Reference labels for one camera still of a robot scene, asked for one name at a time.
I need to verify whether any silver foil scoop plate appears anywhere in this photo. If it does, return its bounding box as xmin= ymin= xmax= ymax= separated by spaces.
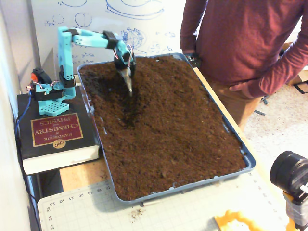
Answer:
xmin=120 ymin=68 xmax=134 ymax=97

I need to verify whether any black controller block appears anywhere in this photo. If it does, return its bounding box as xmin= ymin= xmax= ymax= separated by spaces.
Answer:
xmin=30 ymin=68 xmax=52 ymax=84

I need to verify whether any yellow plastic piece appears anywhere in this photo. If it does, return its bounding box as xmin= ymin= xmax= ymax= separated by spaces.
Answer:
xmin=213 ymin=209 xmax=265 ymax=231

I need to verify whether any person in maroon sweater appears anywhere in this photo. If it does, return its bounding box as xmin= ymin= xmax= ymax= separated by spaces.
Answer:
xmin=180 ymin=0 xmax=308 ymax=132

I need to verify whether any person left hand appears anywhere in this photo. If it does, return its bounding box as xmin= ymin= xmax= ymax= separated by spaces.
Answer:
xmin=228 ymin=81 xmax=252 ymax=97

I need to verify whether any black chemistry physics handbook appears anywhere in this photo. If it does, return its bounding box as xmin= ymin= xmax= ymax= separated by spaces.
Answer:
xmin=16 ymin=85 xmax=101 ymax=176

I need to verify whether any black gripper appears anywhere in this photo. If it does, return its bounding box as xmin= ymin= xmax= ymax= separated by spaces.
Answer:
xmin=113 ymin=54 xmax=137 ymax=79

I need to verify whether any blue plastic tray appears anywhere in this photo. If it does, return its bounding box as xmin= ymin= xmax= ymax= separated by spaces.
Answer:
xmin=77 ymin=52 xmax=256 ymax=205

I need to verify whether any whiteboard with blue drawings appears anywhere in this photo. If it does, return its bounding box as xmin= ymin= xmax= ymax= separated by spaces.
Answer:
xmin=26 ymin=0 xmax=191 ymax=73

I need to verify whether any black lens camera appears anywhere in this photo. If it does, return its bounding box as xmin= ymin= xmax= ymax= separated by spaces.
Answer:
xmin=269 ymin=150 xmax=308 ymax=231

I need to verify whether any pale green cutting mat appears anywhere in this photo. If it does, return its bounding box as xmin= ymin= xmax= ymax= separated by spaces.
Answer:
xmin=37 ymin=166 xmax=293 ymax=231

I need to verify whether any blue cable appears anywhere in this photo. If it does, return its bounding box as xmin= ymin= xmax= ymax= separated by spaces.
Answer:
xmin=14 ymin=92 xmax=33 ymax=139

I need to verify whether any grey backpack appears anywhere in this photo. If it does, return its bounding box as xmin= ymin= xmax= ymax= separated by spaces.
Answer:
xmin=254 ymin=95 xmax=270 ymax=116

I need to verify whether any left forearm maroon sleeve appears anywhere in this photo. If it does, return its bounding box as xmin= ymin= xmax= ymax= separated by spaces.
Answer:
xmin=247 ymin=40 xmax=308 ymax=98

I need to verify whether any brown soil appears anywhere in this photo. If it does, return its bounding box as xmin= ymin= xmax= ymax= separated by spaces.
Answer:
xmin=78 ymin=54 xmax=248 ymax=202

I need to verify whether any right forearm maroon sleeve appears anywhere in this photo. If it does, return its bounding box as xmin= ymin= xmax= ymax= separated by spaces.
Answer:
xmin=180 ymin=14 xmax=205 ymax=54

